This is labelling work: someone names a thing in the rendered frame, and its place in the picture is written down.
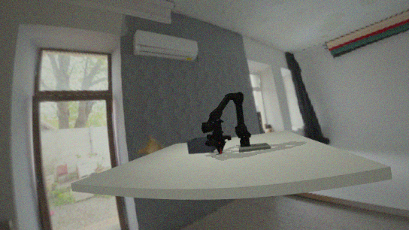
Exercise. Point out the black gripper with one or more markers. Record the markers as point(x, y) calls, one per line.
point(218, 136)

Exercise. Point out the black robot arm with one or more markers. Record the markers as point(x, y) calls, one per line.
point(240, 129)

